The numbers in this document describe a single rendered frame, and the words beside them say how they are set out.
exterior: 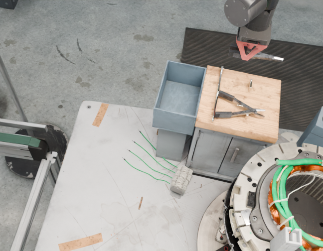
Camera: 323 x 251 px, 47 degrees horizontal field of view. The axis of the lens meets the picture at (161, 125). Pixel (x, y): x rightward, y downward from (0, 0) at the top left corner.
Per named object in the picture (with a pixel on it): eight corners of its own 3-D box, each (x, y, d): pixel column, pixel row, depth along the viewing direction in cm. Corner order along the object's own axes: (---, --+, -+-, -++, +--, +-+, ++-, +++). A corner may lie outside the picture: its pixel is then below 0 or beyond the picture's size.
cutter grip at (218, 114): (214, 117, 90) (216, 113, 88) (214, 115, 90) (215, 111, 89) (231, 117, 90) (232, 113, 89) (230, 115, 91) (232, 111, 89)
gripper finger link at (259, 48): (229, 63, 87) (238, 33, 79) (232, 42, 90) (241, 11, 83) (258, 69, 86) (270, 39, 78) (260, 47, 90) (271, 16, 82)
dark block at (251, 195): (254, 193, 78) (255, 191, 77) (252, 208, 76) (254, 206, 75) (247, 192, 78) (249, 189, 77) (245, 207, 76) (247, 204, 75)
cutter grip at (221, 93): (217, 95, 94) (218, 91, 92) (218, 93, 94) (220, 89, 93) (232, 102, 93) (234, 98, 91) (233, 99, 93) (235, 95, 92)
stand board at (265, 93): (194, 126, 93) (195, 121, 91) (206, 70, 103) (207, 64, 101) (274, 144, 91) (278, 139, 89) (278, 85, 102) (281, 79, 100)
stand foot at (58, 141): (-5, 173, 194) (-6, 172, 193) (18, 120, 213) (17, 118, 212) (60, 183, 194) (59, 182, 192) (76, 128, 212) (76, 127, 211)
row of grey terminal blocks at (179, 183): (181, 199, 110) (183, 194, 106) (166, 193, 110) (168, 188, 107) (194, 172, 115) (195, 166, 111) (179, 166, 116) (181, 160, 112)
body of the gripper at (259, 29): (237, 42, 79) (245, 14, 73) (241, 11, 85) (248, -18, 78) (267, 48, 79) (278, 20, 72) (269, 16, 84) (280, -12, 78)
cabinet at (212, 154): (183, 173, 114) (195, 126, 93) (194, 124, 125) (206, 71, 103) (246, 187, 113) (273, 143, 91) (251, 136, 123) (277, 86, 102)
